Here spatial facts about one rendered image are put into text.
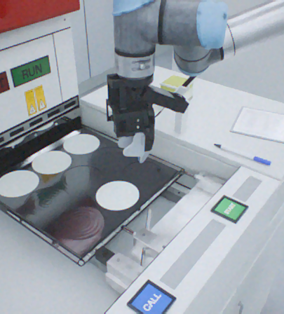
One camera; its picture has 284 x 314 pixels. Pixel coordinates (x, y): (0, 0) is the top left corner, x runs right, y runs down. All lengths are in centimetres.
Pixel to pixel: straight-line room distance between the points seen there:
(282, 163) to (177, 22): 43
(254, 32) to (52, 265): 63
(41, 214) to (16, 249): 11
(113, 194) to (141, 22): 40
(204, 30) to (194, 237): 36
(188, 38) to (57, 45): 48
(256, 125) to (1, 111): 65
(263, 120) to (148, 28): 51
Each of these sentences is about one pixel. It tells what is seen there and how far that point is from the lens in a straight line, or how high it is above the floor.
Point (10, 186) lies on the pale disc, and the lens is 95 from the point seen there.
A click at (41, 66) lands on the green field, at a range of 103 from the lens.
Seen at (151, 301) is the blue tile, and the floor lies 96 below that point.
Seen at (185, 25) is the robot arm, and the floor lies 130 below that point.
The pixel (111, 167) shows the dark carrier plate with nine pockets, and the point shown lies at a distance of 96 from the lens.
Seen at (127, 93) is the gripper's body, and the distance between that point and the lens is 73.
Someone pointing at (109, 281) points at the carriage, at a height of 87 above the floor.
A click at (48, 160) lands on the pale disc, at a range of 101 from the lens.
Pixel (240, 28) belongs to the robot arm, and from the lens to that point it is 78.
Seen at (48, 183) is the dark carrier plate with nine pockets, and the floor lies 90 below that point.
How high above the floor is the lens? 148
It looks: 37 degrees down
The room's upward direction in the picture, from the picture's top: straight up
